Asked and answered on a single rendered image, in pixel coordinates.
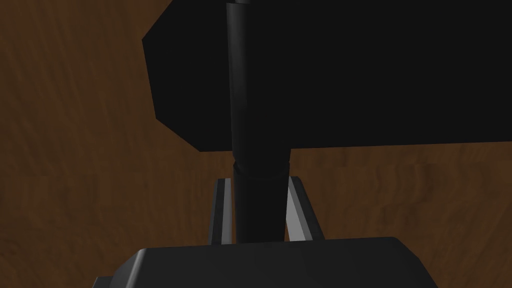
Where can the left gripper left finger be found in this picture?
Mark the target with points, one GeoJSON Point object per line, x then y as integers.
{"type": "Point", "coordinates": [222, 212]}

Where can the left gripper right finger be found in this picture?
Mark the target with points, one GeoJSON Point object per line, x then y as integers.
{"type": "Point", "coordinates": [300, 218]}

